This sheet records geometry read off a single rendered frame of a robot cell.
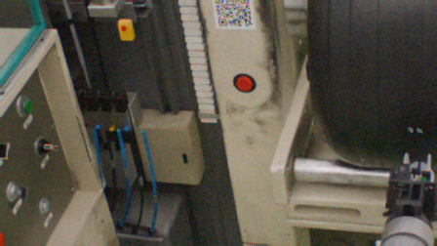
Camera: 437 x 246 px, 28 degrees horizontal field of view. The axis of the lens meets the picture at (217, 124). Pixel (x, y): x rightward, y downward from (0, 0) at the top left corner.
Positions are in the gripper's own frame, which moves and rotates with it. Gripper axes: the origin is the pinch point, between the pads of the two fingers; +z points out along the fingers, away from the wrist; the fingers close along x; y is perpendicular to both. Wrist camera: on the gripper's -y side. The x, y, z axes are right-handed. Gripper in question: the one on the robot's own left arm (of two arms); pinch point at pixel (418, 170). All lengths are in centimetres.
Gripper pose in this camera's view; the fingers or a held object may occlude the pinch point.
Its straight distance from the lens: 150.9
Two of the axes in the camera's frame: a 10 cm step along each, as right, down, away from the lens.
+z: 2.7, -5.2, 8.1
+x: -9.6, -0.5, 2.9
